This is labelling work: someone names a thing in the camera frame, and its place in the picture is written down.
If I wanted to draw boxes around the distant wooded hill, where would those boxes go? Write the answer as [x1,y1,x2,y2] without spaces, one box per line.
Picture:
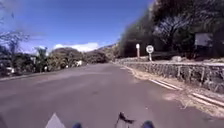
[99,43,120,60]

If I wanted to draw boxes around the grey asphalt road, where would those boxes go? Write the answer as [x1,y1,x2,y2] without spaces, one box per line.
[0,63,224,128]

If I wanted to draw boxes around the round white road sign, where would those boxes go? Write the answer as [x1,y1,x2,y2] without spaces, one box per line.
[145,44,155,63]

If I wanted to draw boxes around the row of green trees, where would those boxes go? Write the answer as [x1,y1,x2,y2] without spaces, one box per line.
[0,45,109,77]

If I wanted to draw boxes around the white painted road line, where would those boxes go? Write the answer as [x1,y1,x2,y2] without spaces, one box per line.
[148,78,224,108]

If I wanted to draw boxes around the robot's own part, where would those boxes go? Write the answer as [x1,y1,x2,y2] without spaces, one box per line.
[114,111,136,128]
[44,112,67,128]

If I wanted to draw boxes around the dense dark trees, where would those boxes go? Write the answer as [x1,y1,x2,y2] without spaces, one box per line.
[117,0,224,60]

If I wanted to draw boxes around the dry dirt verge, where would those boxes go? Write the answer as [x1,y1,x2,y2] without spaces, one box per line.
[123,64,224,118]

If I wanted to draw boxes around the pale sign board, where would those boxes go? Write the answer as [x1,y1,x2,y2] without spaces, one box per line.
[194,32,214,48]

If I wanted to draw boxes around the bare leafless tree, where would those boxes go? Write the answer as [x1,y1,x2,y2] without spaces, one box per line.
[0,0,32,58]

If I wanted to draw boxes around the low stone wall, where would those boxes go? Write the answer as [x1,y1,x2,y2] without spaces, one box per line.
[122,60,224,94]

